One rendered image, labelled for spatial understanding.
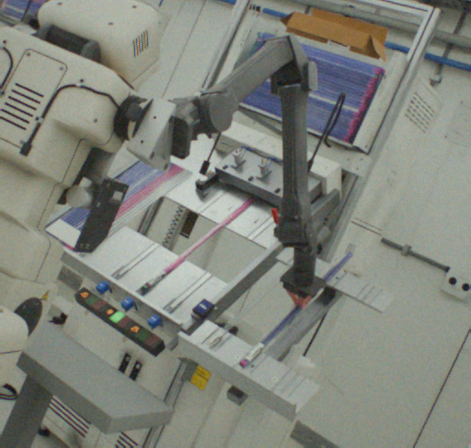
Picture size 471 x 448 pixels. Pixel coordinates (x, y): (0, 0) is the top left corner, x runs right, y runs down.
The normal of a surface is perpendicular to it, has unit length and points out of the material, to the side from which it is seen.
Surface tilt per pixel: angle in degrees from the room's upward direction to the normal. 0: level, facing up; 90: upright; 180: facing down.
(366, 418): 90
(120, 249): 48
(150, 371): 90
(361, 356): 90
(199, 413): 90
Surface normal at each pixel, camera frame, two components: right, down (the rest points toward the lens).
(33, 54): -0.26, -0.22
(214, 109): 0.81, -0.02
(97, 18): 0.04, -0.68
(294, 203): -0.58, 0.00
